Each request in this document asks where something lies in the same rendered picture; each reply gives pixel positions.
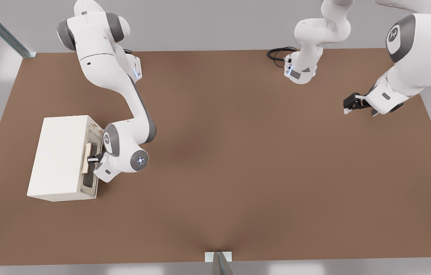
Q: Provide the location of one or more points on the oven door with glass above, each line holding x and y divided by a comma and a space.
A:
92, 183

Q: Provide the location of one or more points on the white oven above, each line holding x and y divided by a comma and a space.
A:
60, 156

